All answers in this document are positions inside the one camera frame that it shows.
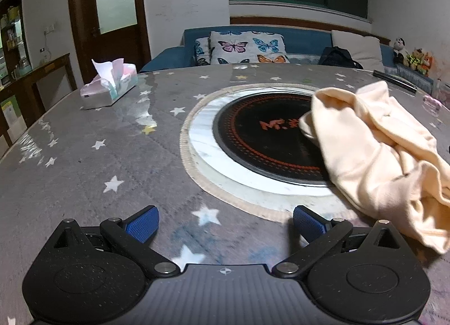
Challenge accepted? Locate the brown wooden door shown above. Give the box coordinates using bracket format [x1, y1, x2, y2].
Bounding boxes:
[67, 0, 152, 92]

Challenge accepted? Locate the black round induction cooktop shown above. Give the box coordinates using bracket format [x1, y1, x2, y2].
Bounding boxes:
[213, 92, 334, 186]

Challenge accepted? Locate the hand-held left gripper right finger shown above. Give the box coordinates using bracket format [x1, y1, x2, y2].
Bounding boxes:
[271, 205, 410, 278]

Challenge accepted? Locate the panda plush toy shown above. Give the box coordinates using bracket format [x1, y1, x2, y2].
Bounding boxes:
[392, 37, 410, 64]

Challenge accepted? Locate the large butterfly print pillow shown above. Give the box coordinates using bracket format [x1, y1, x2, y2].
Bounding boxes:
[208, 31, 291, 65]

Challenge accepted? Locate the pink white tissue box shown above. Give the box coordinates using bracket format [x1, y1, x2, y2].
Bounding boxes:
[80, 58, 138, 110]

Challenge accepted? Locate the beige pillow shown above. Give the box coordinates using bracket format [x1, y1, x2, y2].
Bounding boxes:
[331, 30, 385, 73]

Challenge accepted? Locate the yellow vest plush toy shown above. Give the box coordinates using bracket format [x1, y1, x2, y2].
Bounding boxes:
[405, 48, 424, 73]

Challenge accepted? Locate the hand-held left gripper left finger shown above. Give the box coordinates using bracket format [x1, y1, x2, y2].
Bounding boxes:
[46, 205, 178, 278]

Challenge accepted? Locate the grey star-print tablecloth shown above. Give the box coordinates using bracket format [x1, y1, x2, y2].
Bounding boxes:
[0, 63, 450, 325]

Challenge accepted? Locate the pink plastic item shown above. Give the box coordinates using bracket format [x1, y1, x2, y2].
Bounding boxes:
[422, 95, 442, 111]

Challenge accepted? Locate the orange plush toy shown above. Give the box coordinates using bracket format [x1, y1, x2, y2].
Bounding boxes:
[421, 51, 435, 76]

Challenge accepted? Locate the black remote control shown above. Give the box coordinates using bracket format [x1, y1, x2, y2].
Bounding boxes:
[373, 69, 418, 93]

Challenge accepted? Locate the cream cloth garment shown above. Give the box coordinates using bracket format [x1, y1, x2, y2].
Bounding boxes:
[299, 81, 450, 254]

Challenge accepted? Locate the wooden display cabinet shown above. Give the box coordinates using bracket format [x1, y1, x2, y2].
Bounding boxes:
[0, 0, 34, 90]

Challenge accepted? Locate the green white box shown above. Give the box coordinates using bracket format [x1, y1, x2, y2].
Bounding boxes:
[0, 95, 27, 145]

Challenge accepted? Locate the black backpack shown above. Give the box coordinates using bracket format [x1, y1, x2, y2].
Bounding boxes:
[318, 46, 364, 70]

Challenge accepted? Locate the blue sofa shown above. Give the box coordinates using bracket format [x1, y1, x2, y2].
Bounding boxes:
[139, 26, 435, 92]

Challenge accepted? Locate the small butterfly print pillow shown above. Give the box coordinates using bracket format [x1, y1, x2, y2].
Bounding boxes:
[194, 37, 212, 66]

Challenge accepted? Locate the wooden console table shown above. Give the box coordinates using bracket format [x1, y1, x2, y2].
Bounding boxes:
[0, 53, 78, 146]

